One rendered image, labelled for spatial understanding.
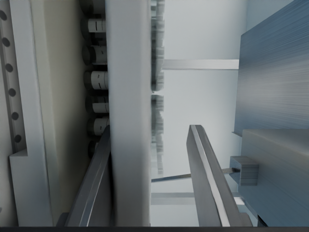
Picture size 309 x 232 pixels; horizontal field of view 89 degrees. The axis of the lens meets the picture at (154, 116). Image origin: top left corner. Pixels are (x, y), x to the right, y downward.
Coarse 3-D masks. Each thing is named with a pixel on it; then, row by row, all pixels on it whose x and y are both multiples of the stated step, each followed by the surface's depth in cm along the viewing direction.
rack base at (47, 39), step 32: (32, 0) 7; (64, 0) 9; (32, 32) 7; (64, 32) 9; (32, 64) 7; (64, 64) 9; (32, 96) 7; (64, 96) 9; (32, 128) 8; (64, 128) 9; (32, 160) 8; (64, 160) 9; (32, 192) 8; (64, 192) 9; (32, 224) 8
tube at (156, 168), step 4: (152, 164) 12; (156, 164) 12; (160, 164) 12; (152, 168) 12; (156, 168) 12; (160, 168) 12; (152, 172) 12; (156, 172) 12; (160, 172) 12; (152, 176) 12; (156, 176) 12; (160, 176) 12
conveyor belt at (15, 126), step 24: (0, 0) 8; (0, 24) 8; (0, 48) 8; (0, 72) 8; (0, 96) 8; (0, 120) 8; (0, 144) 8; (24, 144) 9; (0, 168) 8; (0, 192) 8; (0, 216) 8
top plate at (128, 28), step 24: (120, 0) 7; (144, 0) 7; (120, 24) 7; (144, 24) 7; (120, 48) 7; (144, 48) 7; (120, 72) 7; (144, 72) 7; (120, 96) 7; (144, 96) 8; (120, 120) 8; (144, 120) 8; (120, 144) 8; (144, 144) 8; (120, 168) 8; (144, 168) 8; (120, 192) 8; (144, 192) 8; (120, 216) 8; (144, 216) 8
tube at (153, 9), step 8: (80, 0) 10; (88, 0) 10; (96, 0) 10; (104, 0) 10; (152, 0) 10; (160, 0) 10; (88, 8) 11; (96, 8) 11; (104, 8) 11; (152, 8) 11; (160, 8) 11
